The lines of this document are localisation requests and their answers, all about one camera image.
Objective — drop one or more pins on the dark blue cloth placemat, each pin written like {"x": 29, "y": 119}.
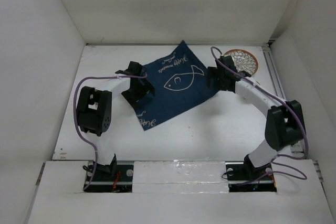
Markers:
{"x": 179, "y": 80}

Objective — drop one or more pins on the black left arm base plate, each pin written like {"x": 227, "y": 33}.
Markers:
{"x": 113, "y": 178}

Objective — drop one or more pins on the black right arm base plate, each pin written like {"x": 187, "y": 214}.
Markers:
{"x": 240, "y": 181}

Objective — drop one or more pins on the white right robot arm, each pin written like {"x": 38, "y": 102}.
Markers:
{"x": 284, "y": 119}

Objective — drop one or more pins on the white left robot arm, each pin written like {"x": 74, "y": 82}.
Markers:
{"x": 92, "y": 105}

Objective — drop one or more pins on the floral patterned ceramic bowl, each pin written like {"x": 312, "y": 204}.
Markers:
{"x": 243, "y": 60}

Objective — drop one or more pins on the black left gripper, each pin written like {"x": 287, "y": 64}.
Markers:
{"x": 146, "y": 89}

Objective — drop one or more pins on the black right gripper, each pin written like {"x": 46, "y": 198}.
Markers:
{"x": 212, "y": 72}

